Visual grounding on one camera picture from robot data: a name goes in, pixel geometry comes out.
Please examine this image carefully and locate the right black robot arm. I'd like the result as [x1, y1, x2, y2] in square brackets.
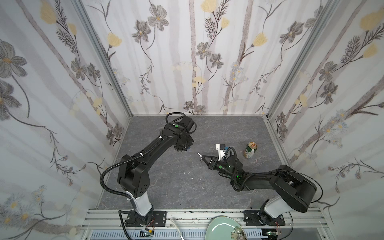
[198, 147, 318, 226]

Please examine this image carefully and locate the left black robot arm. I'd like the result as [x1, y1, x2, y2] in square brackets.
[100, 112, 197, 227]

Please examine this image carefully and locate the light green plate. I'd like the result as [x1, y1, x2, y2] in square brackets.
[205, 216, 248, 240]

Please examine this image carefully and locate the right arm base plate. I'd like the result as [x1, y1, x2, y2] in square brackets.
[243, 210, 286, 227]

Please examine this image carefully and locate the white vented cable duct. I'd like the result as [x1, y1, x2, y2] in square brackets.
[89, 229, 265, 240]

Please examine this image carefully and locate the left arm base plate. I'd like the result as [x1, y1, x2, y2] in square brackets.
[123, 211, 167, 228]

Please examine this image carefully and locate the aluminium frame rail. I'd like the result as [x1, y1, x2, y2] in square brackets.
[79, 209, 334, 240]

